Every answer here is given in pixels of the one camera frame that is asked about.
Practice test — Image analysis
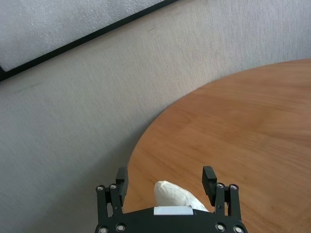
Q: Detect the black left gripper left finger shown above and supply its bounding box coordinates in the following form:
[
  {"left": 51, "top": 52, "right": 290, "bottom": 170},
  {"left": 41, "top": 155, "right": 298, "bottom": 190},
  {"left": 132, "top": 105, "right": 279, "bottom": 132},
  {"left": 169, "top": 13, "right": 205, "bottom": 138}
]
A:
[{"left": 95, "top": 166, "right": 129, "bottom": 225}]

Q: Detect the white plastic-wrapped sandbag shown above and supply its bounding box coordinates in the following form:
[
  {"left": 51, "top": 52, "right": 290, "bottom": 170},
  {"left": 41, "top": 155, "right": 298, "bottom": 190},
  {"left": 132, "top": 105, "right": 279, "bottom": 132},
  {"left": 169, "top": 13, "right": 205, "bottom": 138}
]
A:
[{"left": 154, "top": 180, "right": 209, "bottom": 212}]

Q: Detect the black horizontal wall strip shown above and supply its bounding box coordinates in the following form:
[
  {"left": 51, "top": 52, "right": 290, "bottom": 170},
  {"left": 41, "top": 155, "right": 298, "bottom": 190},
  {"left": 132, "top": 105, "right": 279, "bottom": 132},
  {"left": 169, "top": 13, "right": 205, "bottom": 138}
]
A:
[{"left": 0, "top": 0, "right": 182, "bottom": 83}]

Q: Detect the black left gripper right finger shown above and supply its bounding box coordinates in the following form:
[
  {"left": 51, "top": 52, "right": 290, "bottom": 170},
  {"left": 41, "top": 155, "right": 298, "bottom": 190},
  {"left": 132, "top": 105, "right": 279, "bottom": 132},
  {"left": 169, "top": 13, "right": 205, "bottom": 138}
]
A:
[{"left": 202, "top": 166, "right": 242, "bottom": 225}]

